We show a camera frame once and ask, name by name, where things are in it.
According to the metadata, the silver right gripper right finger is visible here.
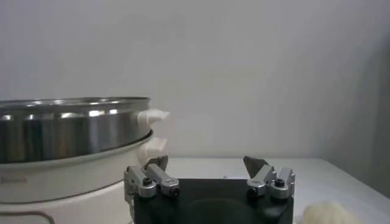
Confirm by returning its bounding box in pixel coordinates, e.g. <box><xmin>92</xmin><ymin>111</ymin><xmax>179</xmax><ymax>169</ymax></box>
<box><xmin>243</xmin><ymin>155</ymin><xmax>296</xmax><ymax>200</ymax></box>

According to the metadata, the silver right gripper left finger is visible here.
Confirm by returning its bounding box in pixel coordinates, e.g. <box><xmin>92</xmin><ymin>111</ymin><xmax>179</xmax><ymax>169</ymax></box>
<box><xmin>123</xmin><ymin>155</ymin><xmax>181</xmax><ymax>202</ymax></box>

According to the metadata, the white steamed baozi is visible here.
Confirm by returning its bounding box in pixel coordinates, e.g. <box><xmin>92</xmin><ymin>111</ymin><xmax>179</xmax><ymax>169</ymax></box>
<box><xmin>301</xmin><ymin>200</ymin><xmax>363</xmax><ymax>224</ymax></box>

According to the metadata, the stainless steel steamer basket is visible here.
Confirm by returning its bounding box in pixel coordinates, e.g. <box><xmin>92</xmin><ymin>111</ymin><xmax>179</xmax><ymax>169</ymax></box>
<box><xmin>0</xmin><ymin>96</ymin><xmax>171</xmax><ymax>164</ymax></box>

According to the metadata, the white electric cooker pot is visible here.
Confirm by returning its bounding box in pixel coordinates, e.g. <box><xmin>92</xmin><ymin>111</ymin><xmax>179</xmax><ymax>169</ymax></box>
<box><xmin>0</xmin><ymin>130</ymin><xmax>168</xmax><ymax>224</ymax></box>

